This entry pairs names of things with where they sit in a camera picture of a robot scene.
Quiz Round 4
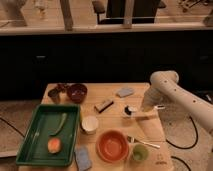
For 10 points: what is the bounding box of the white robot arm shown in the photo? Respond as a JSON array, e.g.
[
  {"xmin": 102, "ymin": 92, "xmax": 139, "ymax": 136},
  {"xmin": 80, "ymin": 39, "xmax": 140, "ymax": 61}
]
[{"xmin": 141, "ymin": 71, "xmax": 213, "ymax": 137}]

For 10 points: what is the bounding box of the dark maroon bowl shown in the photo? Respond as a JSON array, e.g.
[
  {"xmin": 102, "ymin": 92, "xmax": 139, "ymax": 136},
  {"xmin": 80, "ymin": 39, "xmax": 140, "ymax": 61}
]
[{"xmin": 67, "ymin": 83, "xmax": 87, "ymax": 104}]

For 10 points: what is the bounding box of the orange red bowl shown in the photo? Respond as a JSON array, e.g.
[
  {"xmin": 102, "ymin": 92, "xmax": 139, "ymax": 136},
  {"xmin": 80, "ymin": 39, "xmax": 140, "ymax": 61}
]
[{"xmin": 96, "ymin": 130, "xmax": 129, "ymax": 163}]

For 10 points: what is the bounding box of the wooden block eraser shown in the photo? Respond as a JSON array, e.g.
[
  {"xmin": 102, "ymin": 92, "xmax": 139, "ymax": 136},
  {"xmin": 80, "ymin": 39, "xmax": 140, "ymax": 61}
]
[{"xmin": 94, "ymin": 99, "xmax": 114, "ymax": 113}]

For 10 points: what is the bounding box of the dark red toy item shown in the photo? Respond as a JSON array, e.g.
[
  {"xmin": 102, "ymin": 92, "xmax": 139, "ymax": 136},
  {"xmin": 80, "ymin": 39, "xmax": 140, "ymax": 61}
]
[{"xmin": 56, "ymin": 83, "xmax": 69, "ymax": 93}]

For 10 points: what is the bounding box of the white cup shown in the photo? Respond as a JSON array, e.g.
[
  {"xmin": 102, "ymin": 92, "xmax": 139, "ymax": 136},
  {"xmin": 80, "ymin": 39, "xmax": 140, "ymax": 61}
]
[{"xmin": 81, "ymin": 116, "xmax": 99, "ymax": 134}]

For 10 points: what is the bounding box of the silver fork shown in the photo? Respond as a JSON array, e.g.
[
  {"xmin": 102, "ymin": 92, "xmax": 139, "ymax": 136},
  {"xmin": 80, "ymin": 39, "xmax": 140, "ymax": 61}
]
[{"xmin": 127, "ymin": 135, "xmax": 160, "ymax": 149}]

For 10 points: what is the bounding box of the green cup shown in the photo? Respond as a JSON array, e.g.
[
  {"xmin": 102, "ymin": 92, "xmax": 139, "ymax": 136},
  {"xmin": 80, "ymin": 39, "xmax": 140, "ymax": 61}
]
[{"xmin": 132, "ymin": 144, "xmax": 149, "ymax": 163}]

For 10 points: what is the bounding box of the orange peach fruit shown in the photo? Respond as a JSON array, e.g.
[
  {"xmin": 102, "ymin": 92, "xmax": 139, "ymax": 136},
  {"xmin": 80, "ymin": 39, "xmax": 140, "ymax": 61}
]
[{"xmin": 47, "ymin": 138, "xmax": 61, "ymax": 154}]

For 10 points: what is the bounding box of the blue sponge near tray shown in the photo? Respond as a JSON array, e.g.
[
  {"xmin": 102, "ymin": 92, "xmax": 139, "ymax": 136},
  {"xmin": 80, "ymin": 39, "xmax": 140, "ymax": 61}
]
[{"xmin": 75, "ymin": 146, "xmax": 92, "ymax": 171}]

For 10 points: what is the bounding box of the black office chair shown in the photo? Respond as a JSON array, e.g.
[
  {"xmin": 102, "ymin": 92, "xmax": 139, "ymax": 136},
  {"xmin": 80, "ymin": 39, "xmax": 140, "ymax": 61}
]
[{"xmin": 92, "ymin": 0, "xmax": 166, "ymax": 25}]

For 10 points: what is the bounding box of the green plastic tray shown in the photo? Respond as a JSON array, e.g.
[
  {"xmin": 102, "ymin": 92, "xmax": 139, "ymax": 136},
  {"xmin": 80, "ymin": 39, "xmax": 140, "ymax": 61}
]
[{"xmin": 16, "ymin": 104, "xmax": 80, "ymax": 167}]

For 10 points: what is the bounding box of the black cable on floor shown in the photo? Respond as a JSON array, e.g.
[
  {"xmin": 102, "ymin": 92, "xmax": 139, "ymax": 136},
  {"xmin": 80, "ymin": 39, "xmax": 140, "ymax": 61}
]
[{"xmin": 165, "ymin": 114, "xmax": 200, "ymax": 150}]

